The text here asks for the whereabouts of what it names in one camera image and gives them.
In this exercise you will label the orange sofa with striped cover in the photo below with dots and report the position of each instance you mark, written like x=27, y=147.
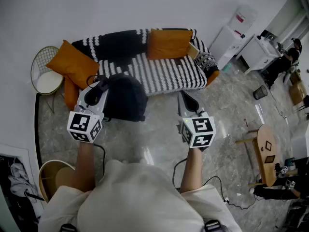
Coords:
x=164, y=76

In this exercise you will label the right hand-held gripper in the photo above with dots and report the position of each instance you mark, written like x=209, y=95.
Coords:
x=200, y=129

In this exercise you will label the white cabinet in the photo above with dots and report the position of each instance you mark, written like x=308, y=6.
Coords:
x=300, y=142

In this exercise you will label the mint green container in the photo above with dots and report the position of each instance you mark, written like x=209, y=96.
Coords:
x=227, y=68

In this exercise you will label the small black diamond frame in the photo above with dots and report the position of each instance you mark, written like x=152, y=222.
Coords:
x=265, y=146

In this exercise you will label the cardboard box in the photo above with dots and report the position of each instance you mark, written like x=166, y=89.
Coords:
x=295, y=77
x=298, y=93

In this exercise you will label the white water dispenser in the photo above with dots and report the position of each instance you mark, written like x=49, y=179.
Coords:
x=225, y=45

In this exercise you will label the person's cream shirt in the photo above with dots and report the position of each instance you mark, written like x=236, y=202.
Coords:
x=140, y=197

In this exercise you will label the pale yellow box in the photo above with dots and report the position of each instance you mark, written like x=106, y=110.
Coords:
x=193, y=50

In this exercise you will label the white plastic chair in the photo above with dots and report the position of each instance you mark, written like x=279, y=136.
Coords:
x=290, y=70

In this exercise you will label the orange cushion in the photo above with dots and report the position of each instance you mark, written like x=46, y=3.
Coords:
x=169, y=43
x=72, y=64

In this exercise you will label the black harness buckle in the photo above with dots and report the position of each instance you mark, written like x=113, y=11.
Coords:
x=68, y=228
x=213, y=226

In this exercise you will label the white desk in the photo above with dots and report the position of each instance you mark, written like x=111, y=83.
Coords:
x=256, y=54

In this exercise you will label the white round seat cushion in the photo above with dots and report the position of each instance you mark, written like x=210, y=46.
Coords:
x=49, y=81

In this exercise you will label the oval wooden side table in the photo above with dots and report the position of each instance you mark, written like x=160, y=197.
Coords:
x=266, y=173

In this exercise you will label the person's right forearm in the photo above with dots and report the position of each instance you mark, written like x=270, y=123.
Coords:
x=192, y=170

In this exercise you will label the small brown square tile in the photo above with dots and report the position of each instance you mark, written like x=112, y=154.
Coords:
x=270, y=159

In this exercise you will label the black white framed poster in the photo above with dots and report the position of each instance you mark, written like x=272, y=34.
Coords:
x=17, y=178

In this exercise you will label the round wooden basket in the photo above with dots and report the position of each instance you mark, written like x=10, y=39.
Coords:
x=64, y=178

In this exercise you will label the person's left forearm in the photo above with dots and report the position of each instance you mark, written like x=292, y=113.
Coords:
x=83, y=168

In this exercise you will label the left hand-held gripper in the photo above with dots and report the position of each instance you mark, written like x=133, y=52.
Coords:
x=82, y=127

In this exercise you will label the black mesh wastebasket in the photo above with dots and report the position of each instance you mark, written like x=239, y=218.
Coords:
x=260, y=92

